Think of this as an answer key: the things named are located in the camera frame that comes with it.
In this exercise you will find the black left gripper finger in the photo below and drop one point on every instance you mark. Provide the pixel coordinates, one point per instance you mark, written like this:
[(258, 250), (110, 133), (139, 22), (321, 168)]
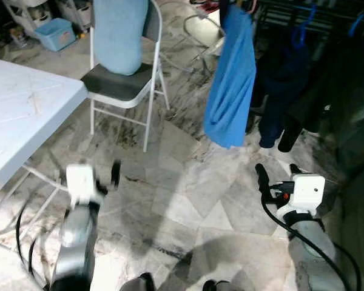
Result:
[(116, 174)]

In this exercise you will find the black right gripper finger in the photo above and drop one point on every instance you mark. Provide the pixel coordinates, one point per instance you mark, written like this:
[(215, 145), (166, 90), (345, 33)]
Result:
[(296, 170), (263, 179)]

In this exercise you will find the blue shirt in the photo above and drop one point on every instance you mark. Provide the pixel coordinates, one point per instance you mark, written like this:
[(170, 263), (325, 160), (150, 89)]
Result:
[(230, 91)]

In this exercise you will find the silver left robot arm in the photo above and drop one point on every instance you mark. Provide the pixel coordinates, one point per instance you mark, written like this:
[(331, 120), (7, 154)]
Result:
[(76, 242)]

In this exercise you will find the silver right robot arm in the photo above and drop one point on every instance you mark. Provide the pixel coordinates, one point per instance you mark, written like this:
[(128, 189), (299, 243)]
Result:
[(309, 248)]

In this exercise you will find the blue clothes hanger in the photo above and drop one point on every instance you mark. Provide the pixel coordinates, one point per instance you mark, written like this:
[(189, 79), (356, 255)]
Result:
[(356, 24), (300, 37)]

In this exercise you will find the dark green sofa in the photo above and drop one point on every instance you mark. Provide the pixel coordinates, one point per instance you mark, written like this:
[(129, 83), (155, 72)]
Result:
[(358, 212)]

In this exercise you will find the white metal folding chair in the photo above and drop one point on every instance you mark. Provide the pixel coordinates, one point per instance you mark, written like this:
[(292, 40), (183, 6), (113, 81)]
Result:
[(118, 88)]

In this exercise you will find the robot left leg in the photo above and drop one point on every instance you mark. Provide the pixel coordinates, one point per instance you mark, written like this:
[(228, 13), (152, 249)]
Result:
[(139, 283)]

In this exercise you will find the robot leg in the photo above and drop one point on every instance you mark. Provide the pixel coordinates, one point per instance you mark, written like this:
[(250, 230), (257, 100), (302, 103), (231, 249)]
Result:
[(139, 283), (217, 285)]

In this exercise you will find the white plastic folding table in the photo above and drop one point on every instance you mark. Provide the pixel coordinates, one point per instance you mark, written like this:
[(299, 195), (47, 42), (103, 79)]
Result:
[(24, 109)]

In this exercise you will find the robot right leg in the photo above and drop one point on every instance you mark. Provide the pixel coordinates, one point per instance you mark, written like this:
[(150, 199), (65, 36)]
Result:
[(217, 285)]

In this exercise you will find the light blue cushion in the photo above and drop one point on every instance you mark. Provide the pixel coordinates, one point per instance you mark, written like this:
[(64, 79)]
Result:
[(118, 36)]

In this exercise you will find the black clothes drying rack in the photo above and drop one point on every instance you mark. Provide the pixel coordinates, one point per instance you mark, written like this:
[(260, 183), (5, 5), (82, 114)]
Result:
[(327, 23)]

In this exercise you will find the light blue plastic basket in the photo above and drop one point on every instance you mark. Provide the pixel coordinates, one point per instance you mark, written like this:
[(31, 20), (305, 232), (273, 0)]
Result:
[(54, 36)]

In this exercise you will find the white storage shelf unit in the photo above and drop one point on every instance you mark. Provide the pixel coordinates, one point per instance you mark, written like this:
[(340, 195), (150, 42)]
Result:
[(24, 12)]

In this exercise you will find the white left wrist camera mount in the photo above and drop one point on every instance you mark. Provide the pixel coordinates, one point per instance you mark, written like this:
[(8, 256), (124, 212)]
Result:
[(82, 182)]

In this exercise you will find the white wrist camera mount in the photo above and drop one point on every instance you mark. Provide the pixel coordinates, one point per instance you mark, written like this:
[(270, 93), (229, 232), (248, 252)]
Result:
[(82, 182), (307, 191)]

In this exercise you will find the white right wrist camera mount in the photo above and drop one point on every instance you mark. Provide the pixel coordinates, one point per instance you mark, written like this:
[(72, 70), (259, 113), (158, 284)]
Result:
[(307, 191)]

